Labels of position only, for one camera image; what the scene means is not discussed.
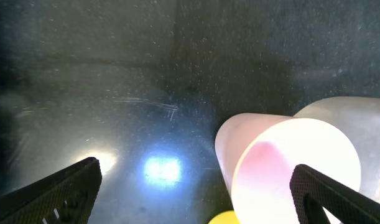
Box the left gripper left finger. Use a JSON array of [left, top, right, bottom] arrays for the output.
[[0, 156, 103, 224]]

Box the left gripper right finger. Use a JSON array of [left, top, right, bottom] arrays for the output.
[[289, 164, 380, 224]]

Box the white cup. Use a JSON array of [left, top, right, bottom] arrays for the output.
[[294, 96, 380, 208]]

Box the pink cup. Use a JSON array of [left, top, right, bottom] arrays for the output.
[[214, 112, 362, 224]]

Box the yellow cup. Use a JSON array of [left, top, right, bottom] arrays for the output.
[[207, 210, 241, 224]]

